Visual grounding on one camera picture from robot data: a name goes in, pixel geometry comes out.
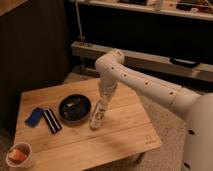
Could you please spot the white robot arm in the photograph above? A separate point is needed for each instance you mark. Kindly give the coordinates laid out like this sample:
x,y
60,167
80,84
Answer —
x,y
195,109

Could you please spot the upper white shelf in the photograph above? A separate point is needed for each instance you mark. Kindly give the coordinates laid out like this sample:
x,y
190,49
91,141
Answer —
x,y
146,9

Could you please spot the black handle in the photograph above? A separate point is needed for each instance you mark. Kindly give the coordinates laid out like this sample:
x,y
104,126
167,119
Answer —
x,y
188,64

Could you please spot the vertical metal pole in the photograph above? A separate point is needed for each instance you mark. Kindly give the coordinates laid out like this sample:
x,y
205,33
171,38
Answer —
x,y
79,23

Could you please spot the black round bowl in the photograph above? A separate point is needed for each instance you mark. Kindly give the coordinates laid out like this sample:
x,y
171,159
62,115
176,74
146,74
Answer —
x,y
75,108

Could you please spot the wooden low table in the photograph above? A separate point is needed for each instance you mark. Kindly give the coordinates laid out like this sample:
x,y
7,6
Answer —
x,y
126,130

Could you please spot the black white striped box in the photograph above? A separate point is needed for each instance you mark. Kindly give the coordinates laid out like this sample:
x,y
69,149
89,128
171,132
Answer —
x,y
52,121

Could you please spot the white labelled plastic bottle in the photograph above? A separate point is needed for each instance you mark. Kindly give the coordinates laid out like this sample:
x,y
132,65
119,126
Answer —
x,y
98,114

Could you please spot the orange object in cup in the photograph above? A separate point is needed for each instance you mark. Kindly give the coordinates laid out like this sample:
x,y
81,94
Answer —
x,y
17,156

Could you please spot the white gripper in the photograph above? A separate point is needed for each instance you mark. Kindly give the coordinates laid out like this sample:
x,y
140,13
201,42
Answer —
x,y
107,88

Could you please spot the blue sponge block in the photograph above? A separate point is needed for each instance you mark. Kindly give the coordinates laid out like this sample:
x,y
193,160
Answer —
x,y
34,117

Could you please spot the grey metal shelf rail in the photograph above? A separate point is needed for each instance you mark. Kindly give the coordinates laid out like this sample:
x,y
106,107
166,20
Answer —
x,y
146,61

